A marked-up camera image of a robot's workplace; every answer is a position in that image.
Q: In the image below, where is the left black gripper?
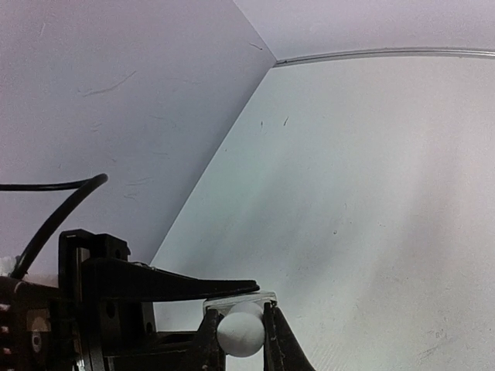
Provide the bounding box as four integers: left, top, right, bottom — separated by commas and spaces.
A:
1, 230, 259, 370

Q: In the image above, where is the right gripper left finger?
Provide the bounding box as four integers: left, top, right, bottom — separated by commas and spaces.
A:
169, 309, 226, 371

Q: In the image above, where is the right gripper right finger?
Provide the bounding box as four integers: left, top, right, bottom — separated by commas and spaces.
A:
263, 301, 316, 371

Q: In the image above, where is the white nail polish cap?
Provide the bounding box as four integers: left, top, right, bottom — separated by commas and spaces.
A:
217, 301, 265, 358

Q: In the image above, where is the clear nail polish bottle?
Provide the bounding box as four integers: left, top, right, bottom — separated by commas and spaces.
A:
203, 291, 278, 320

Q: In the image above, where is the black left camera cable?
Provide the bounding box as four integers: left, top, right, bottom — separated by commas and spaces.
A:
0, 173, 109, 279

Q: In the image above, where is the aluminium back rail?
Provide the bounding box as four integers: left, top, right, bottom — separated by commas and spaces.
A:
274, 47, 494, 68

